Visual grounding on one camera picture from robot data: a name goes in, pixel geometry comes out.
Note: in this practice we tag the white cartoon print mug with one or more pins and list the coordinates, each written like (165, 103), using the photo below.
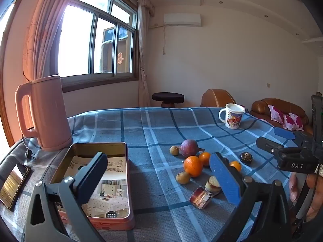
(233, 118)

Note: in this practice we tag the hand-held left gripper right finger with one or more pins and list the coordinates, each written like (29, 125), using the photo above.
(224, 179)

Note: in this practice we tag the wide pink curtain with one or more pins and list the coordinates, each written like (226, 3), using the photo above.
(48, 17)

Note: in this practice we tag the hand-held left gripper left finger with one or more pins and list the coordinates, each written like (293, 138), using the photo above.
(93, 176)

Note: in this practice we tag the black smartphone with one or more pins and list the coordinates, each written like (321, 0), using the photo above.
(12, 184)

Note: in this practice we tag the wrapped biscuit stack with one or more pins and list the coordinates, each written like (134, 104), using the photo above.
(212, 185)

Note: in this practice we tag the brown leather sofa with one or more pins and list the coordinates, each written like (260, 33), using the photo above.
(260, 108)

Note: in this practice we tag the small brown fruit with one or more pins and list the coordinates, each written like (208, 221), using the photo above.
(183, 178)
(174, 150)

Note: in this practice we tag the printed paper leaflet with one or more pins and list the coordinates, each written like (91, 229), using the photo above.
(113, 169)

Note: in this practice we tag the white air conditioner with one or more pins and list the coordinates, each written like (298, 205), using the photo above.
(182, 20)

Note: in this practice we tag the large orange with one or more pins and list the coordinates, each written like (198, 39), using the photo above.
(193, 166)

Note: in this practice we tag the sliding glass window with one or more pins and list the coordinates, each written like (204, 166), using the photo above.
(75, 42)

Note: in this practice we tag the purple round fruit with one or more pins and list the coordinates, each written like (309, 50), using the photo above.
(189, 148)

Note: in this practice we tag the pink metal tin box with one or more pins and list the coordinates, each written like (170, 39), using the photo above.
(118, 221)

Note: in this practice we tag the person's right hand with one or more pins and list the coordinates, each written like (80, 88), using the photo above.
(315, 196)

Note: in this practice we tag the blue checked tablecloth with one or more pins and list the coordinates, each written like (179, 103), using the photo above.
(156, 136)

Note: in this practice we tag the narrow pale curtain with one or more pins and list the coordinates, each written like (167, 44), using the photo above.
(143, 55)

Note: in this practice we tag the dark round stool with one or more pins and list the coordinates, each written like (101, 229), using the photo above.
(167, 97)

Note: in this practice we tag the medium orange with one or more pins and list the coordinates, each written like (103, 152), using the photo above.
(205, 158)

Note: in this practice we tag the red paper window sticker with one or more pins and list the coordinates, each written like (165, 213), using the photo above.
(120, 58)

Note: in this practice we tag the shiny red wrapped snack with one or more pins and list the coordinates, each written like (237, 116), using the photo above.
(200, 198)

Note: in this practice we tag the brown leather armchair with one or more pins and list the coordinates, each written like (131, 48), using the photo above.
(217, 97)

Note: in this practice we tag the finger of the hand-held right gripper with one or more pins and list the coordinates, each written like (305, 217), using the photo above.
(284, 133)
(267, 145)

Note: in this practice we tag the dark brown wrinkled fruit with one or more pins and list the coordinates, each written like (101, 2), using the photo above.
(246, 158)

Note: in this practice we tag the pink floral cushion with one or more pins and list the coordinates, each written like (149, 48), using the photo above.
(287, 119)

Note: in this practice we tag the pink electric kettle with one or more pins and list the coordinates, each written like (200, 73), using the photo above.
(50, 111)

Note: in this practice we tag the small orange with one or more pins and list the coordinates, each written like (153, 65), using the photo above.
(236, 166)

